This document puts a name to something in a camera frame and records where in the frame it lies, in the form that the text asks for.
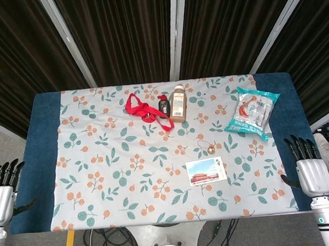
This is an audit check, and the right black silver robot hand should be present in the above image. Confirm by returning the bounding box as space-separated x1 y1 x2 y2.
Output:
277 131 329 202

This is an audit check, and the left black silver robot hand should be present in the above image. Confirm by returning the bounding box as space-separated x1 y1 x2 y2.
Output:
0 157 39 228

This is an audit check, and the small gold bell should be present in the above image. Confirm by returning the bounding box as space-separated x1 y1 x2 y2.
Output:
196 138 216 157

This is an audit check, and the white pink shoe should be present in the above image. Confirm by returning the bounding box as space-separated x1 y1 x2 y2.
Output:
313 131 329 174

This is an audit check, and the blue table cover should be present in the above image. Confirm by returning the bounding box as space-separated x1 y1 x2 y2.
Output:
0 70 322 235

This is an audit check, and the teal snack bag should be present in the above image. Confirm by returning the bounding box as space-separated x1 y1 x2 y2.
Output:
220 83 284 145

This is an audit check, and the palace photo postcard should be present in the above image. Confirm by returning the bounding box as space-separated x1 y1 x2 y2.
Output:
185 156 228 187

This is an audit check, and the floral leaf print tablecloth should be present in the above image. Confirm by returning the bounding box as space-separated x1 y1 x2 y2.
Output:
39 72 301 233

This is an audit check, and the dark pleated curtain panel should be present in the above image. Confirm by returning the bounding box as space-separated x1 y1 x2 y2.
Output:
53 0 179 91
173 0 311 80
250 0 329 130
0 0 94 142

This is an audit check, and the brown drink bottle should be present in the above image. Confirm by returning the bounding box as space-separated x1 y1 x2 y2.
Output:
166 83 189 124

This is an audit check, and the small black bottle red cap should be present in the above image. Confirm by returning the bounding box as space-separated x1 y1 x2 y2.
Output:
156 94 172 120

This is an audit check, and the white floor cable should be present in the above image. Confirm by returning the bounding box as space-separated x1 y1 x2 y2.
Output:
88 229 100 246

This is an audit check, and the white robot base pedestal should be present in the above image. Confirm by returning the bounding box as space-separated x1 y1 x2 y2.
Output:
124 219 209 246

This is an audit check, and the red ribbon lanyard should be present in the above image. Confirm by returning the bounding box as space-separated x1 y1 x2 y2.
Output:
124 89 176 135

